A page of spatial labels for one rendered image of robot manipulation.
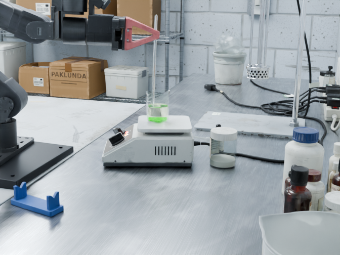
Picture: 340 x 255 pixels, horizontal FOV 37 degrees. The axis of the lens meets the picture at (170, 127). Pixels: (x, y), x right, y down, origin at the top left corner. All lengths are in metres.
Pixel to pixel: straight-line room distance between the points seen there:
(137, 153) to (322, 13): 2.50
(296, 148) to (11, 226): 0.52
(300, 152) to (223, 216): 0.19
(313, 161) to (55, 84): 2.71
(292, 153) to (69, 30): 0.51
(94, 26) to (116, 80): 2.35
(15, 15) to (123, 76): 2.33
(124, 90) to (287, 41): 1.12
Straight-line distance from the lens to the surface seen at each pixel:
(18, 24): 1.10
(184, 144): 1.10
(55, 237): 0.84
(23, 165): 1.11
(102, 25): 1.08
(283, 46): 3.47
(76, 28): 1.09
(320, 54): 3.47
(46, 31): 1.09
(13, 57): 3.77
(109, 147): 1.14
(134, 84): 3.37
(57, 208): 0.91
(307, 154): 0.95
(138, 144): 1.10
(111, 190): 1.00
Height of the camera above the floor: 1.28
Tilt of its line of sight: 15 degrees down
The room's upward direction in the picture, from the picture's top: 1 degrees clockwise
